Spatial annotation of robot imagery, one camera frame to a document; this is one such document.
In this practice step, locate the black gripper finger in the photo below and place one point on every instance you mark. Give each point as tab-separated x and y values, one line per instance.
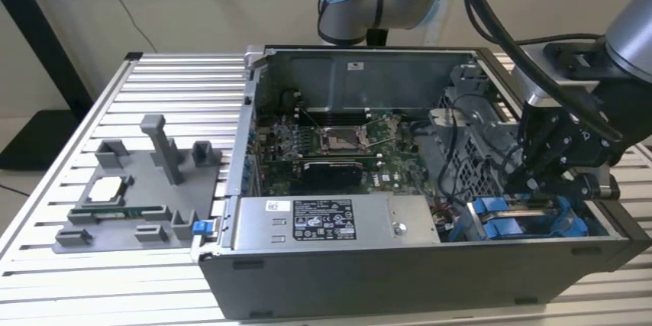
545	135
593	186

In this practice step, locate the hard disk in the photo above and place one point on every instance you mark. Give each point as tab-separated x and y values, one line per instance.
489	206

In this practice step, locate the empty blue disk carrier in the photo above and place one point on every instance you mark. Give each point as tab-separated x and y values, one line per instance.
501	228

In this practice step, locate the black RAM slot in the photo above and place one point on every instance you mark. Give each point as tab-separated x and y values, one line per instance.
346	156
373	160
346	152

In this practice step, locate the perforated metal drive cage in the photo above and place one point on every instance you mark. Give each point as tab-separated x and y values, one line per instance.
468	158

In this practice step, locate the green motherboard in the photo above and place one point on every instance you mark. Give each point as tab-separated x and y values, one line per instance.
406	158

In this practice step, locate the CPU socket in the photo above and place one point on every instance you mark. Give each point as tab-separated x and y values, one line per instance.
338	139

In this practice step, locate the black graphics card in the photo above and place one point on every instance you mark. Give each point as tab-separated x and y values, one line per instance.
330	175

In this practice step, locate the metal locking lever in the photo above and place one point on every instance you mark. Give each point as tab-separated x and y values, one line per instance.
310	118

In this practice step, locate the black and grey PC case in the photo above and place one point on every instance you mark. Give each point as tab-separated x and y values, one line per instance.
356	284

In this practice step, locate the grey power supply unit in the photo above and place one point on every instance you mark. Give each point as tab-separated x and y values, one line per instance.
254	226

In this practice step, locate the blue plastic latch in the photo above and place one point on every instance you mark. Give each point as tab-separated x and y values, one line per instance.
201	226

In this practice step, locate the grey parts rack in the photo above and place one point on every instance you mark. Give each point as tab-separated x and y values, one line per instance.
152	196

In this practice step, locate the green RAM stick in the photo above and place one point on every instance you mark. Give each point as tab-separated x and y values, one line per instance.
137	212

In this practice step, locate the silver CPU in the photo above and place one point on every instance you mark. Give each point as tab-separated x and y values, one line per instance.
106	188

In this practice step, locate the black stand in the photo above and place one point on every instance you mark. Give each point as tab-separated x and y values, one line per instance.
45	139

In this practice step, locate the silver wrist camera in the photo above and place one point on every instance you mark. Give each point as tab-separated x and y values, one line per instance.
534	89

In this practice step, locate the black wrist mount bracket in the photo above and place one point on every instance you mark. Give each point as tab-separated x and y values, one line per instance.
570	57

